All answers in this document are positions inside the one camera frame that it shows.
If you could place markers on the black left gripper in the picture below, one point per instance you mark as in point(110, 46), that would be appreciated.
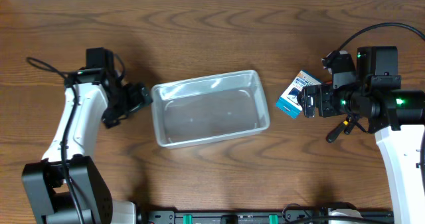
point(133, 98)

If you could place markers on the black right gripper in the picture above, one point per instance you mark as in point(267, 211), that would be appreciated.
point(323, 92)

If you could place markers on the black yellow handled screwdriver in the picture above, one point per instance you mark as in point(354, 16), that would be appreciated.
point(334, 134)

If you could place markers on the teal white screwdriver set box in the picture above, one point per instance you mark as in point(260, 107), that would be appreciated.
point(288, 102)

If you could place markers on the clear plastic container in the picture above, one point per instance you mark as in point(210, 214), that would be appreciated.
point(209, 109)

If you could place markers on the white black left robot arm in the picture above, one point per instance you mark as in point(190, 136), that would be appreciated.
point(65, 186)

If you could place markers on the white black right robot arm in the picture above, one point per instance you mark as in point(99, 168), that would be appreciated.
point(370, 87)

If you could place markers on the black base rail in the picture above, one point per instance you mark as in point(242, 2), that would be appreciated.
point(341, 212)

